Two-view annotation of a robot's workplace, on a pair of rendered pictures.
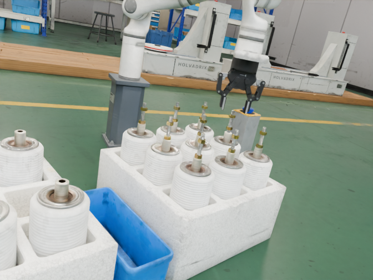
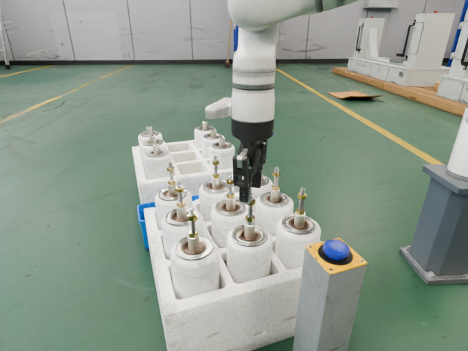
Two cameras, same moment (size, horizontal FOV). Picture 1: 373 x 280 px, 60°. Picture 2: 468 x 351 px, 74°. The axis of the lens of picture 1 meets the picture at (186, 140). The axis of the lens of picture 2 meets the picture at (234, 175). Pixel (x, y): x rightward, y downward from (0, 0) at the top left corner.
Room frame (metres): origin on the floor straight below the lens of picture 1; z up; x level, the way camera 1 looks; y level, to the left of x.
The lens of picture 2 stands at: (1.14, -0.62, 0.64)
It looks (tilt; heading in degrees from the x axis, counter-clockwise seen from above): 25 degrees down; 114
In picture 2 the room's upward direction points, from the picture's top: straight up
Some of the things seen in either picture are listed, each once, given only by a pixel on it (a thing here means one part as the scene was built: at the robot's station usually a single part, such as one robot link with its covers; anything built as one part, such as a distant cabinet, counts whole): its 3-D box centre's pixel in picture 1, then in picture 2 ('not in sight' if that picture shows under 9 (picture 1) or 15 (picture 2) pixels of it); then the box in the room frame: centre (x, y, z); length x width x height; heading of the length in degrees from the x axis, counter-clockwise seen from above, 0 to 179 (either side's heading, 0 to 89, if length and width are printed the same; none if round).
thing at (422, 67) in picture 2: not in sight; (396, 47); (1.26, 4.17, 0.45); 1.61 x 0.57 x 0.74; 118
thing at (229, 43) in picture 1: (226, 42); not in sight; (6.68, -0.40, 0.36); 0.50 x 0.38 x 0.21; 27
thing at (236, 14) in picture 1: (232, 13); not in sight; (6.69, -0.39, 0.90); 0.50 x 0.38 x 0.21; 27
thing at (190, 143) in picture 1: (198, 145); (230, 207); (0.86, -0.04, 0.25); 0.08 x 0.08 x 0.01
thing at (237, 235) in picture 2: (226, 141); (249, 235); (0.95, -0.12, 0.25); 0.08 x 0.08 x 0.01
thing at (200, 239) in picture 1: (187, 194); (230, 260); (0.86, -0.04, 0.09); 0.39 x 0.39 x 0.18; 45
